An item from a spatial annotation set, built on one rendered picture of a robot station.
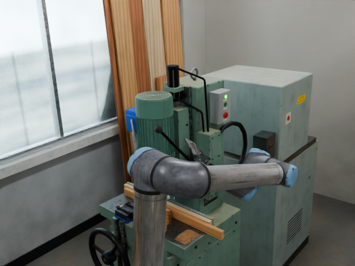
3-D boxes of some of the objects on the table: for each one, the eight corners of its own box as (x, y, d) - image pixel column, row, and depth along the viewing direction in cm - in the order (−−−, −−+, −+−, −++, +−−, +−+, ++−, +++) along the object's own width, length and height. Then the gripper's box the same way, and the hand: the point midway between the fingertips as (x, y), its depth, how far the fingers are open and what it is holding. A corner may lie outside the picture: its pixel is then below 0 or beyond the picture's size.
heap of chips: (174, 238, 183) (173, 235, 183) (188, 229, 190) (188, 225, 190) (185, 244, 179) (185, 241, 178) (199, 234, 186) (199, 231, 185)
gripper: (231, 152, 168) (189, 129, 169) (210, 194, 163) (167, 170, 163) (226, 156, 177) (186, 134, 177) (206, 196, 171) (165, 173, 171)
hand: (175, 153), depth 173 cm, fingers open, 14 cm apart
